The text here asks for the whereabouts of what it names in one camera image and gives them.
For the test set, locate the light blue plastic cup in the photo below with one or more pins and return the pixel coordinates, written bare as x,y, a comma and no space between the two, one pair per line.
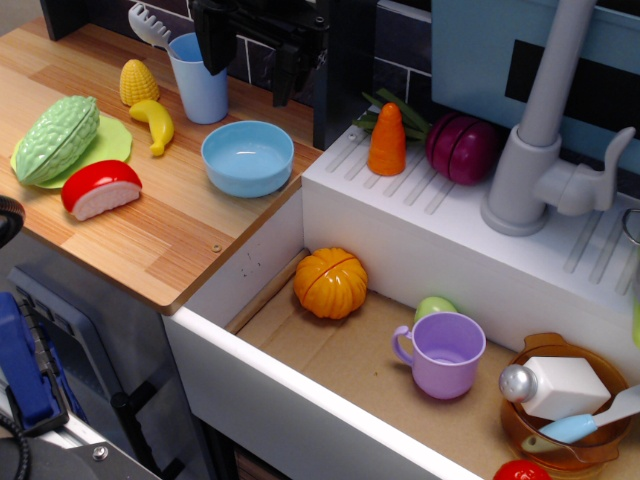
204,96

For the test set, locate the white toy sink unit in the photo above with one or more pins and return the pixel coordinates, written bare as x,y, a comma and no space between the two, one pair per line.
318,399

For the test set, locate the amber transparent pot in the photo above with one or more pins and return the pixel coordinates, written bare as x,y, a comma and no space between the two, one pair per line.
578,447

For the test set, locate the red toy tomato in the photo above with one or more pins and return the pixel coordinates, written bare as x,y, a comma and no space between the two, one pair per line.
521,470

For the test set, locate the wooden counter top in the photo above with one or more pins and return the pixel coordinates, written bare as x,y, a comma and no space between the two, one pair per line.
161,248

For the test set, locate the blue clamp tool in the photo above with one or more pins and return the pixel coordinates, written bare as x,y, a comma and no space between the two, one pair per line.
30,369

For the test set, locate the green toy bitter gourd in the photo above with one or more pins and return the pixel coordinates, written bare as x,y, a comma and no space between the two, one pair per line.
57,139

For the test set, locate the white plastic pasta spoon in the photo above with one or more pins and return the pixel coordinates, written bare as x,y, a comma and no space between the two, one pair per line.
149,29

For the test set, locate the grey toy faucet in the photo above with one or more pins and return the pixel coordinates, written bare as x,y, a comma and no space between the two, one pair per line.
530,175

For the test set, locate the red white toy sushi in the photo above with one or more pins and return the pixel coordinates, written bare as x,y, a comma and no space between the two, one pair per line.
100,187

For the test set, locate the purple plastic mug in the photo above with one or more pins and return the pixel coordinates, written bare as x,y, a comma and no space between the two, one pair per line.
443,351

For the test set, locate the light blue plastic bowl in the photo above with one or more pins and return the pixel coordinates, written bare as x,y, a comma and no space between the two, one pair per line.
248,159

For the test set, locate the orange toy carrot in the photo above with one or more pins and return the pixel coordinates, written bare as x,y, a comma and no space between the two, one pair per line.
387,151

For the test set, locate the orange toy pumpkin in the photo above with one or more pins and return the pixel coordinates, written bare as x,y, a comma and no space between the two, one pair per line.
331,283

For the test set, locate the blue handled white spatula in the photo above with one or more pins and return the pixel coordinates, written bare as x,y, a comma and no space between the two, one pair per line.
574,428

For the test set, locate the yellow toy banana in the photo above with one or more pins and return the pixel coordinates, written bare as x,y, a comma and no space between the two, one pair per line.
159,121

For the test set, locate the light green plastic plate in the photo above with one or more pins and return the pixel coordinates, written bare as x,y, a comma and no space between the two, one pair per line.
113,142

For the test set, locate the purple toy onion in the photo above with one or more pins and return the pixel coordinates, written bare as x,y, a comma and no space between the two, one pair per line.
462,148

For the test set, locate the white salt shaker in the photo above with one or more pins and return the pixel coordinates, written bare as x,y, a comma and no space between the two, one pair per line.
554,388

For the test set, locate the green toy fruit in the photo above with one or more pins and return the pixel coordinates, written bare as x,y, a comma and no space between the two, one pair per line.
431,305

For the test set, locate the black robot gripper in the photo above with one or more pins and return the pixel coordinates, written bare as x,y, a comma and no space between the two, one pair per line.
274,23

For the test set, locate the yellow toy corn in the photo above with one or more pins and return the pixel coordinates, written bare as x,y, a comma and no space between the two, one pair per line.
137,83

